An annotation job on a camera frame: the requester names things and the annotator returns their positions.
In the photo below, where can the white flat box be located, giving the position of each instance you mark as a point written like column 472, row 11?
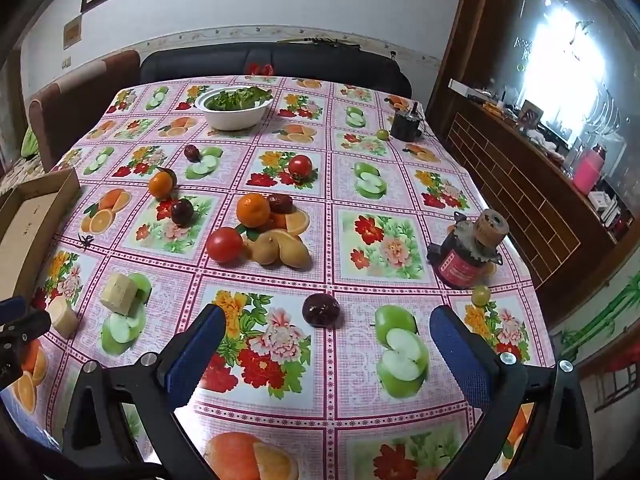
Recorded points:
column 465, row 89

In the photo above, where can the green grape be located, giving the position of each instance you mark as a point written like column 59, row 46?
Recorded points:
column 382, row 135
column 481, row 295

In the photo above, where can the orange tangerine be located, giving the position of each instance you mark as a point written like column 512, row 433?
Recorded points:
column 160, row 185
column 252, row 209

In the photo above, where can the black leather sofa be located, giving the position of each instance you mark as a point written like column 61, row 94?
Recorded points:
column 200, row 65

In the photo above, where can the shallow cardboard box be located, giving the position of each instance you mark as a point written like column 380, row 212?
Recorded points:
column 30, row 220

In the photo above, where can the dark wooden cabinet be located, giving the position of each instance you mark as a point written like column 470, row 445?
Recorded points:
column 500, row 175

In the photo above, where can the pink fruit-print tablecloth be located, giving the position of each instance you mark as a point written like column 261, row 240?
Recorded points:
column 350, row 200

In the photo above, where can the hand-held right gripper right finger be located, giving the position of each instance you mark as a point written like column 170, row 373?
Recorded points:
column 460, row 355

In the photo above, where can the black cup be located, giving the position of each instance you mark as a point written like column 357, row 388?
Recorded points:
column 405, row 125

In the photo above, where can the dark purple passion fruit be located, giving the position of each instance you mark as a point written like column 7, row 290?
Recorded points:
column 181, row 211
column 191, row 152
column 320, row 310

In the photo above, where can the dark thin sticks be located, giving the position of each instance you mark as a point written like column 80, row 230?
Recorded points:
column 320, row 41

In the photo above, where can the red tomato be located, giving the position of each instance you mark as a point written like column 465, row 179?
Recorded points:
column 300, row 165
column 225, row 245

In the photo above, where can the floral seat blanket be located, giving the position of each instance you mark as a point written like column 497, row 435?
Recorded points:
column 20, row 172

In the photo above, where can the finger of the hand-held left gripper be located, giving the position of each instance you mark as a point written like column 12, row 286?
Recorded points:
column 9, row 360
column 14, row 306

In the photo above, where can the pale round sugar cane piece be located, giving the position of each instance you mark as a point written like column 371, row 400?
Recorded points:
column 62, row 316

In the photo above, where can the yellow-green sugar cane piece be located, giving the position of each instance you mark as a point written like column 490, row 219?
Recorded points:
column 118, row 291

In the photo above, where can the white bowl of greens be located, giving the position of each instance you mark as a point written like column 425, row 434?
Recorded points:
column 235, row 117

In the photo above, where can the tan longan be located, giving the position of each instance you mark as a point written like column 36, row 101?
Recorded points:
column 263, row 251
column 296, row 254

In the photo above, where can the dark dried fruit stem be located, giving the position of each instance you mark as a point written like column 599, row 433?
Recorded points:
column 86, row 241

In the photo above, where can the pink bottle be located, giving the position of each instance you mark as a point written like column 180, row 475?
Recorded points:
column 587, row 172

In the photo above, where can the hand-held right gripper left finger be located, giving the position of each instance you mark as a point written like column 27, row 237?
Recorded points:
column 196, row 355

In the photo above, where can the green cushion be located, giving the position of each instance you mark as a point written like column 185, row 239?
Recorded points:
column 29, row 142

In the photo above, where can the small framed wall plaque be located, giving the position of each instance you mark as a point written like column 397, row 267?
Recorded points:
column 72, row 33

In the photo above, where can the brown armchair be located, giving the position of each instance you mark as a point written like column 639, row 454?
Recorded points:
column 75, row 105

